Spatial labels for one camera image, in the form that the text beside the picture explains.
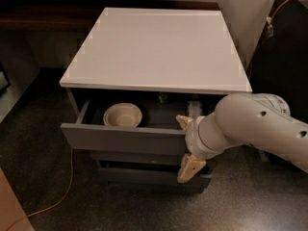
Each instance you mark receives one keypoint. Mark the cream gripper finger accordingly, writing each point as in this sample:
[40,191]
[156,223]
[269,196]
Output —
[190,166]
[184,121]

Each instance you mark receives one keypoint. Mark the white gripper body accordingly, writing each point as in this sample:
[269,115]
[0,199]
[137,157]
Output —
[192,138]

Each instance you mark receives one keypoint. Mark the clear blue plastic bottle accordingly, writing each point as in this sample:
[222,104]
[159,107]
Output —
[194,109]

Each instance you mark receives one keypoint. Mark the grey top drawer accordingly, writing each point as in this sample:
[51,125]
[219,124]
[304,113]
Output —
[158,133]

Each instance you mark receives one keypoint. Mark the grey drawer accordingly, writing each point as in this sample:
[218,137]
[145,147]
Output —
[139,158]
[147,174]
[158,133]

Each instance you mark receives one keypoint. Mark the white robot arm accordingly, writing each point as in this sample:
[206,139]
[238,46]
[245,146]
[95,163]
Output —
[259,120]

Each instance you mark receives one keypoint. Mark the grey middle drawer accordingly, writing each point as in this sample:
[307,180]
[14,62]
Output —
[139,158]

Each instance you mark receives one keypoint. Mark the grey bottom drawer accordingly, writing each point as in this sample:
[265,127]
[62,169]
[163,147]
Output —
[147,174]

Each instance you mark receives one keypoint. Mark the grey cabinet with white top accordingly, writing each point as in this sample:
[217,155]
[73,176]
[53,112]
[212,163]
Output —
[155,50]

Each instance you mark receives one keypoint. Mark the green soda can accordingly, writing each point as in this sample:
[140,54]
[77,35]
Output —
[163,97]

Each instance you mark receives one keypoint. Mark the white paper bowl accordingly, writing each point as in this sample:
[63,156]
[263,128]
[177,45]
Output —
[123,115]

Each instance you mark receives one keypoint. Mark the dark wooden shelf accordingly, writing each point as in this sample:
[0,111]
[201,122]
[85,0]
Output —
[77,15]

